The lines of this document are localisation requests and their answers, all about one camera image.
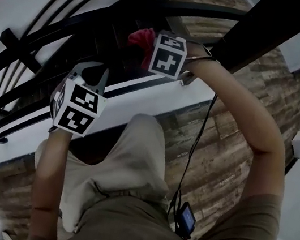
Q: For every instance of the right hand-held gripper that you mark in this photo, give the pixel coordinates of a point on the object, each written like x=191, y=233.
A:
x=166, y=59

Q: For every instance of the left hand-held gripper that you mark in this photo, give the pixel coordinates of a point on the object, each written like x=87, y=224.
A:
x=78, y=112

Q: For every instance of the pink cloth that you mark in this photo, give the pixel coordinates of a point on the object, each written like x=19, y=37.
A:
x=141, y=39

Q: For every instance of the dark wooden railing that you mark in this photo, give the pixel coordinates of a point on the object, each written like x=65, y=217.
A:
x=200, y=12

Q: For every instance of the person's left forearm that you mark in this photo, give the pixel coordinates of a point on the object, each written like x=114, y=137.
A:
x=50, y=179

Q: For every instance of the person's right forearm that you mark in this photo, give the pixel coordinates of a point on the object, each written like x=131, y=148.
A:
x=254, y=115

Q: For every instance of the dark wooden staircase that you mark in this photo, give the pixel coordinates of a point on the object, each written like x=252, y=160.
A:
x=120, y=62

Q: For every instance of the stair balustrade with wooden rails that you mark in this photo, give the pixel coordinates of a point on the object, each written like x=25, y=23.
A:
x=21, y=49

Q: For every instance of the black waist device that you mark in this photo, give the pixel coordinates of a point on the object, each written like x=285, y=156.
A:
x=187, y=218

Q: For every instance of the person's khaki shirt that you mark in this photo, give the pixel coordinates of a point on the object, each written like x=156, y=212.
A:
x=132, y=234

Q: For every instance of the brown wooden newel post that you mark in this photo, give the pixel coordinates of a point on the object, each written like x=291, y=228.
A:
x=269, y=28

